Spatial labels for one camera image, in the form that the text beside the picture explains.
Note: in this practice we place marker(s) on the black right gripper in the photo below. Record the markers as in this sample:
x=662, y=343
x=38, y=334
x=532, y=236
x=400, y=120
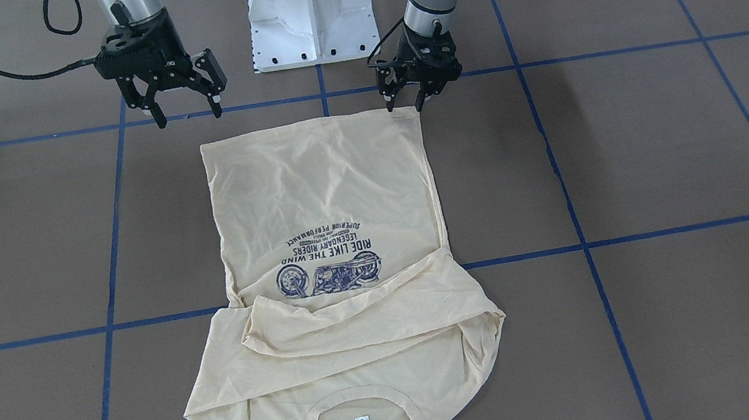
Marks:
x=165, y=49

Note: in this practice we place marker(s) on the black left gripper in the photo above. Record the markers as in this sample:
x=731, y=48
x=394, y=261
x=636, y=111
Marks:
x=409, y=78

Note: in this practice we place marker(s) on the yellow long sleeve shirt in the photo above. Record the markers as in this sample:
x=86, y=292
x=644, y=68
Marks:
x=345, y=301

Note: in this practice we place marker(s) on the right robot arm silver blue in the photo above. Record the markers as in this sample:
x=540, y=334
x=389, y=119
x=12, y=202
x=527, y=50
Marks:
x=128, y=12

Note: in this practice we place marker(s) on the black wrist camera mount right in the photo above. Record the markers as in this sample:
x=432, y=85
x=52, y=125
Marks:
x=125, y=53

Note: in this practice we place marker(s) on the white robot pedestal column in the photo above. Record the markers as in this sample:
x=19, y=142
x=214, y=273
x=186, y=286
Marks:
x=291, y=34

